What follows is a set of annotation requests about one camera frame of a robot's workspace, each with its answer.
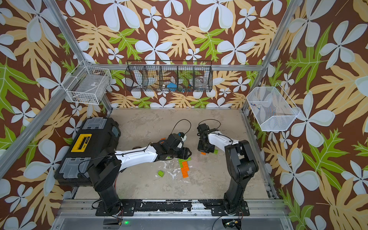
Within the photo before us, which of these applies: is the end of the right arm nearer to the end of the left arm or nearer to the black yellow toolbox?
the end of the left arm

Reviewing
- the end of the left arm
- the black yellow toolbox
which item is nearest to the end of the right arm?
the end of the left arm

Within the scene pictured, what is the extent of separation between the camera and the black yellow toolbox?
70cm
